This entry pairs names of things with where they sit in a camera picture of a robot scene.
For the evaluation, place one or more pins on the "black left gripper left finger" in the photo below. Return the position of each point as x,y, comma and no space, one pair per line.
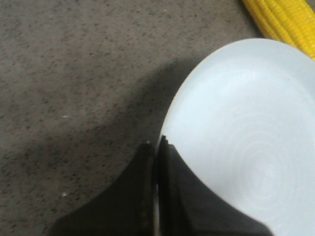
125,208

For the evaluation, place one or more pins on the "light blue round plate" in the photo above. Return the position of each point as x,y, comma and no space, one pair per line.
244,122

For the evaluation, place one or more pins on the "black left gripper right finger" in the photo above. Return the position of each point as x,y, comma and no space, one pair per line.
187,207

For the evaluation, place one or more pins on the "yellow corn cob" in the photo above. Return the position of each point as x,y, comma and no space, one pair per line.
288,21

